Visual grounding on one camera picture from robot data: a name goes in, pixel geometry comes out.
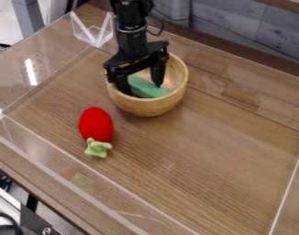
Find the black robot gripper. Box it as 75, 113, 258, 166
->
103, 27, 170, 95

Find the clear acrylic enclosure wall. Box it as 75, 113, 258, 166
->
0, 6, 299, 235

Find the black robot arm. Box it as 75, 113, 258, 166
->
103, 0, 170, 95

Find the light brown wooden bowl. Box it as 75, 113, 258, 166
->
107, 53, 188, 117

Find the black cable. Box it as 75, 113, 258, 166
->
0, 210, 24, 235

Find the red plush strawberry toy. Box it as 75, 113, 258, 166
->
79, 106, 114, 158

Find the green rectangular block stick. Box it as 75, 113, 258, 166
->
127, 74, 170, 98

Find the black table clamp mount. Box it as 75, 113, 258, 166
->
20, 206, 63, 235

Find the grey cabinet leg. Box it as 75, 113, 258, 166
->
11, 0, 44, 38

